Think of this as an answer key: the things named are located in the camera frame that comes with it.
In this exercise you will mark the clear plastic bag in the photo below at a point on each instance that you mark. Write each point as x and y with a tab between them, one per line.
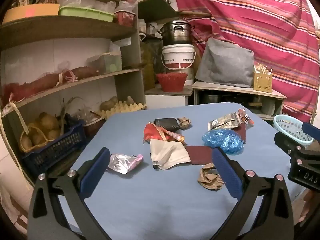
83	113

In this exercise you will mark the low wooden cabinet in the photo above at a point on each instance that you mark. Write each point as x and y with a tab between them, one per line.
235	90

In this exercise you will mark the maroon scouring pad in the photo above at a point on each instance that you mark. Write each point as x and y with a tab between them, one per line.
200	155
242	133

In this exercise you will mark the silver pink foil wrapper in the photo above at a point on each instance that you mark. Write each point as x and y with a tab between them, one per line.
123	163

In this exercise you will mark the white plastic bucket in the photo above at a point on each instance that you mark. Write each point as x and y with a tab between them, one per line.
177	55

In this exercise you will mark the silver snack wrapper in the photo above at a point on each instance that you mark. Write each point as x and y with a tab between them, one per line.
223	123

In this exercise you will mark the small red plastic basket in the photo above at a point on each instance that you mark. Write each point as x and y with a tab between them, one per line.
125	18

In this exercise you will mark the dark blue plastic crate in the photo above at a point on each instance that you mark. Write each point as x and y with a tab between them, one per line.
55	150

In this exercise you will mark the red striped curtain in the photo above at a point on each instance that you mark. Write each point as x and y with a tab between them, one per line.
250	25

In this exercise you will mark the white cabinet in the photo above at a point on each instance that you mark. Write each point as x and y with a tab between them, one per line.
167	100

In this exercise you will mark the person's right hand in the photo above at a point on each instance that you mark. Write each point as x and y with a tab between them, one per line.
307	205

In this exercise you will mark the large steel pot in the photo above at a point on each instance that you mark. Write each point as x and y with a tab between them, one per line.
176	32

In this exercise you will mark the potatoes on egg tray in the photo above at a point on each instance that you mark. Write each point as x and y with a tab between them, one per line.
110	102

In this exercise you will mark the blue plastic bag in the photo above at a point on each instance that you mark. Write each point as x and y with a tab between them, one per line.
222	141

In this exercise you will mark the wooden shelf unit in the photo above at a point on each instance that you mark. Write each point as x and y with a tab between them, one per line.
62	32

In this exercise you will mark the dark red snack wrapper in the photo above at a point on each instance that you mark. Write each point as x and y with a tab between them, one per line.
246	117

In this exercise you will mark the light blue plastic basket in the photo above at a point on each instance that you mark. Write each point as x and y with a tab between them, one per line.
290	127

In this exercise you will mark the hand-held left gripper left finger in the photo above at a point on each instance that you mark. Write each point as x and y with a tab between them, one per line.
96	172

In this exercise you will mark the clear plastic box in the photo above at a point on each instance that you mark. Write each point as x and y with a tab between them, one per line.
107	62

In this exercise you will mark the yellow egg tray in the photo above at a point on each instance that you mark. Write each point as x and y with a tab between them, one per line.
127	108

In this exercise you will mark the orange red snack bag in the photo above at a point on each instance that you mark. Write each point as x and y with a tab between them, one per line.
158	135

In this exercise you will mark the sweet potato in red mesh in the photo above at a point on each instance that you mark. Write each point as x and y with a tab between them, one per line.
37	83
82	72

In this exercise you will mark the brown paper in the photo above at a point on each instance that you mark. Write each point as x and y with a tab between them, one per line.
209	178

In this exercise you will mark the yellow cardboard box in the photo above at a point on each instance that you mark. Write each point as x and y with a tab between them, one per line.
30	11

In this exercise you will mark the grey cloth covered appliance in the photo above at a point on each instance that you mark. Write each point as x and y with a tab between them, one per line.
225	63

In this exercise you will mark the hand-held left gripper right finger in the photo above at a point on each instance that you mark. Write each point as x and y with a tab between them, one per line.
226	171

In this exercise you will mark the yellow utensil holder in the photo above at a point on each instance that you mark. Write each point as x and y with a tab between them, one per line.
262	81

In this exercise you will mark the yellow oil bottle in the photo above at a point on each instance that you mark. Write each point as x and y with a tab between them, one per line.
148	67

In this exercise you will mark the potatoes in yellow mesh bag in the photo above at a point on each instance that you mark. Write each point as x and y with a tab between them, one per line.
40	130

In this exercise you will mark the black grey pouch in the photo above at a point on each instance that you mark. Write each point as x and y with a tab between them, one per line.
166	124

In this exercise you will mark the green plastic tray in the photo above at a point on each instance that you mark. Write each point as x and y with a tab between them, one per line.
85	13

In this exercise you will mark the brown paper ball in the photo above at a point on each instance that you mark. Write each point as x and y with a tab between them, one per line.
183	123

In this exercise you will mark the row of glass jars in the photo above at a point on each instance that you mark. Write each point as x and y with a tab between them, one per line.
150	27

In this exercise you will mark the red woven basket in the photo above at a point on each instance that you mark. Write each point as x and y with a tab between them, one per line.
172	82

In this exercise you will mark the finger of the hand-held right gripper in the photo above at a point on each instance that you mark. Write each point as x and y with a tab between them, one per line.
311	131
287	143

